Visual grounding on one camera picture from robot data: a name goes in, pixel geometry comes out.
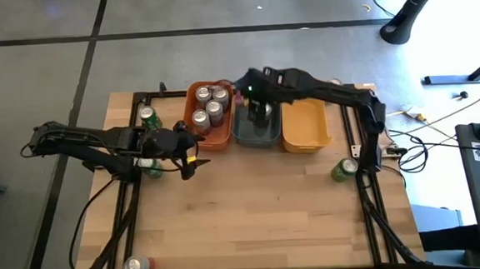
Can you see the black aluminium table frame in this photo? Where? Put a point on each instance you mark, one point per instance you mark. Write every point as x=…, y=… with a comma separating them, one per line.
x=158, y=94

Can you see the orange plastic bin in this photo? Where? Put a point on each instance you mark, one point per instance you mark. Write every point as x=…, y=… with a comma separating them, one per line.
x=219, y=140

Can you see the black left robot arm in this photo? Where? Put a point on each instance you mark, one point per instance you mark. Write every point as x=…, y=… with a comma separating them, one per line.
x=98, y=139

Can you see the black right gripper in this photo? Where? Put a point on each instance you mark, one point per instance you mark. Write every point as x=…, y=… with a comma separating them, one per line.
x=258, y=85

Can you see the green Sprite soda can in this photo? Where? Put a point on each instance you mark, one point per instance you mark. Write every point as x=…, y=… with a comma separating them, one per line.
x=344, y=169
x=152, y=169
x=149, y=115

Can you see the teal plastic bin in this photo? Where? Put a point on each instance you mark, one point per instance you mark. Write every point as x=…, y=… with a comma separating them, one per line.
x=248, y=136

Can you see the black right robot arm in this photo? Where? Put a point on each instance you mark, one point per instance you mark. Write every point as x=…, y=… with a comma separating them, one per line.
x=325, y=89

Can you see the yellow plastic bin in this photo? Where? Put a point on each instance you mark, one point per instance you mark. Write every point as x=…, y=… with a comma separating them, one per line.
x=306, y=126

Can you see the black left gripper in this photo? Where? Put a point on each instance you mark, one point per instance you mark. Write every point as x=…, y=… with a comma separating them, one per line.
x=161, y=143

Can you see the white pink Spindrift can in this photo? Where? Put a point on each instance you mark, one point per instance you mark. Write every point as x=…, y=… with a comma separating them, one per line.
x=240, y=99
x=133, y=267

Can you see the black cylindrical stand column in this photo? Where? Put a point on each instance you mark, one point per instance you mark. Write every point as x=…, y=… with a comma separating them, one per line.
x=411, y=3

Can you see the black desk foot bar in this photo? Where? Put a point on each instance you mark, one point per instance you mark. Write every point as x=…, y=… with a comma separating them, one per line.
x=449, y=79

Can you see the silver perforated mounting plate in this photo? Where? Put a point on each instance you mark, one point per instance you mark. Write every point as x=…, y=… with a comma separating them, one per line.
x=355, y=151

